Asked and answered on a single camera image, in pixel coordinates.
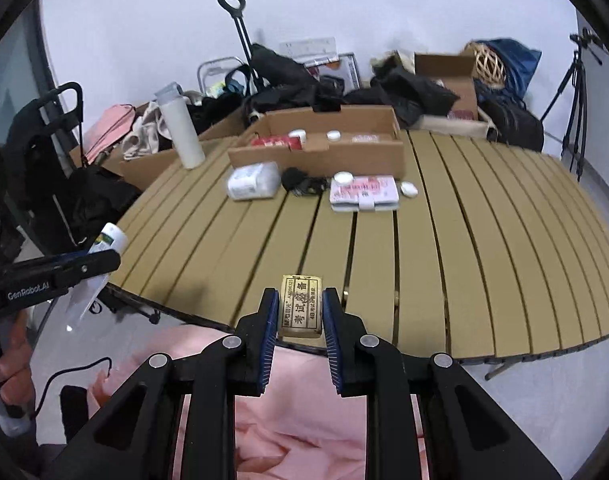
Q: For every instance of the black clothing pile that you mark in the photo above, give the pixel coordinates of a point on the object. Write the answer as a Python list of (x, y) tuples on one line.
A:
[(334, 87)]

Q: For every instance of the black table leg frame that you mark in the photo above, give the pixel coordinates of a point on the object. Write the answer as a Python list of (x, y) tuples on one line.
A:
[(132, 305)]

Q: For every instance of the red packet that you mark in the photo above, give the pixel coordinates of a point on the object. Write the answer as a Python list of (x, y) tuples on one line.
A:
[(277, 142)]

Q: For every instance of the long cardboard box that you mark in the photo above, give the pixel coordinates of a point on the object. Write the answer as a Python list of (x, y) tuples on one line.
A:
[(157, 162)]

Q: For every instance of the grey folding chair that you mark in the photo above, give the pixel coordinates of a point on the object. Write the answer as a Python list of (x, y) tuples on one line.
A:
[(215, 72)]

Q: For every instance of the pink clothing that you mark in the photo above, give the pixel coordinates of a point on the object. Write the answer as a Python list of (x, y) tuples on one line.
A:
[(294, 410)]

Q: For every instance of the white squeeze tube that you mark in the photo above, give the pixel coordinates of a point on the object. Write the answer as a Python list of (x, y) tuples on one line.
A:
[(109, 241)]

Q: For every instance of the black backpack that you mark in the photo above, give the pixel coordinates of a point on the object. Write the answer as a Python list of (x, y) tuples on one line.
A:
[(511, 120)]

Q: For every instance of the white water bottle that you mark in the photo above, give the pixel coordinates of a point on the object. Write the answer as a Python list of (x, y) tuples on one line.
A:
[(180, 125)]

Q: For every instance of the small white case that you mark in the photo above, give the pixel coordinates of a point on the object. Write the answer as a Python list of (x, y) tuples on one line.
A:
[(410, 189)]

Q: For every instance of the white round jar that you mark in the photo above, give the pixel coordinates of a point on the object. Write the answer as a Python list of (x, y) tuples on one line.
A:
[(298, 135), (333, 135)]

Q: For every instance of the pink bag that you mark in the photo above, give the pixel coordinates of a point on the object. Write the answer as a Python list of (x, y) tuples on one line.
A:
[(109, 131)]

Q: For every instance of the brown cardboard box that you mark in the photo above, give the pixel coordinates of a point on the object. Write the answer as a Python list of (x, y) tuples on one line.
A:
[(452, 82)]

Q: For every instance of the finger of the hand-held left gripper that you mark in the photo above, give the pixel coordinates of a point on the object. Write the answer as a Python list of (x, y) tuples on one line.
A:
[(92, 264)]

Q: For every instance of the beige cloth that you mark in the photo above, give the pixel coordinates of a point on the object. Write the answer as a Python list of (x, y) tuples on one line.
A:
[(144, 135)]

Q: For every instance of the black tripod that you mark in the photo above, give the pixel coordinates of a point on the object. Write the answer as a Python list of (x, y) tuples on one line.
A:
[(578, 90)]

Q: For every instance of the pink flat packet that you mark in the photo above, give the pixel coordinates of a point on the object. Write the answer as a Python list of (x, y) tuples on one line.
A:
[(370, 137)]

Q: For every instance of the open cardboard tray box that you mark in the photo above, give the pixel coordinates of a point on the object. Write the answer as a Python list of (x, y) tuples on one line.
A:
[(324, 152)]

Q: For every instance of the blue bag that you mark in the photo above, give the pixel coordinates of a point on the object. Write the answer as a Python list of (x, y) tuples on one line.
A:
[(516, 62)]

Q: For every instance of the gold eraser box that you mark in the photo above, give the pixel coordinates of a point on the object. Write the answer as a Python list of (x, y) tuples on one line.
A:
[(300, 311)]

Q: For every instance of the white wall power strip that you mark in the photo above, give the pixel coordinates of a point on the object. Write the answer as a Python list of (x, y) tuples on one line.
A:
[(308, 47)]

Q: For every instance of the woven basket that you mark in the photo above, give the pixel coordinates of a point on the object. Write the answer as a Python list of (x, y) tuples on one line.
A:
[(489, 66)]

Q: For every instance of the person's left hand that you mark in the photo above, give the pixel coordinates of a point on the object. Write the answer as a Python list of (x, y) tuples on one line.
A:
[(15, 360)]

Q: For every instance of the white round cap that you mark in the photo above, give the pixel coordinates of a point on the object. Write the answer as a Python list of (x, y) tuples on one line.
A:
[(343, 178)]

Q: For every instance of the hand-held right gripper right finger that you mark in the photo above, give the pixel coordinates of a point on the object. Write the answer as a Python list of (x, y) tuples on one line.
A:
[(333, 350)]

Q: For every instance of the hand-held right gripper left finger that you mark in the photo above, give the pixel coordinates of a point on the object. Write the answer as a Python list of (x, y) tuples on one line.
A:
[(267, 345)]

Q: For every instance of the pink pencil case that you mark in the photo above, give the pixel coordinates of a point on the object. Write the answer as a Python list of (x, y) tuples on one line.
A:
[(365, 194)]

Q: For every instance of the white tissue packet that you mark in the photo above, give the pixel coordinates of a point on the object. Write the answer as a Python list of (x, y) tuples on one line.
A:
[(253, 182)]

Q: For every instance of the black folding cart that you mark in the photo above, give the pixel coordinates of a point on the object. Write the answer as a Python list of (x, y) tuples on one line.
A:
[(39, 170)]

